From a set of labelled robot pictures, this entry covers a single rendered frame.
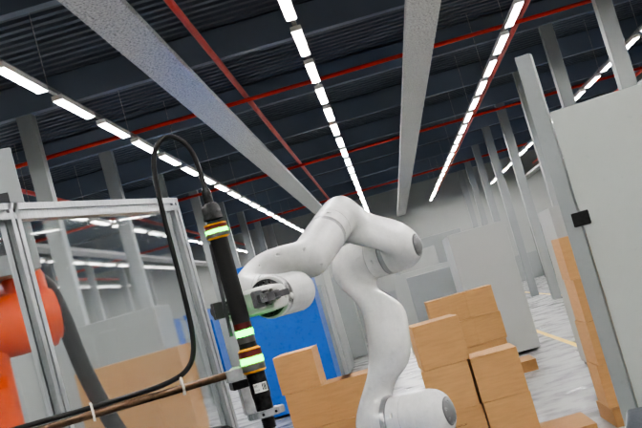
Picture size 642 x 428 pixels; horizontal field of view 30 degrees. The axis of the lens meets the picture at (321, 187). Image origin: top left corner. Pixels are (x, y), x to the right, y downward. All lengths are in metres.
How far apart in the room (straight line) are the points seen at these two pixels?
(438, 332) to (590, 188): 5.88
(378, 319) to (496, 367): 6.92
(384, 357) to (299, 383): 8.63
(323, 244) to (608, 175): 1.48
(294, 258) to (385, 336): 0.34
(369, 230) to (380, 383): 0.35
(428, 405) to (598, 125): 1.43
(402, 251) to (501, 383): 6.95
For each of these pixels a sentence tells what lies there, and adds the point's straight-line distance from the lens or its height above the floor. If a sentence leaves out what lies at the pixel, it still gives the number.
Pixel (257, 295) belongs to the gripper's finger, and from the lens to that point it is 2.21.
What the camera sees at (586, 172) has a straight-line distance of 3.85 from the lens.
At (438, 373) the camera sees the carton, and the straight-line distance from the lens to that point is 9.64.
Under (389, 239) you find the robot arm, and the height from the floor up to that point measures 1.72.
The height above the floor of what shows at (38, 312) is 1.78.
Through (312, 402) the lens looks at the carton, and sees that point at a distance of 11.39.
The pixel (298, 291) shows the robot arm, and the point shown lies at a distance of 2.41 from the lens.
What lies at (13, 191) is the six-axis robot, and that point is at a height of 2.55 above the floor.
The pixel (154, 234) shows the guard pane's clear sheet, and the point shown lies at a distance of 3.58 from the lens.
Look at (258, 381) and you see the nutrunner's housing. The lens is 2.22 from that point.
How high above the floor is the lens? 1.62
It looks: 5 degrees up
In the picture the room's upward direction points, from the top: 16 degrees counter-clockwise
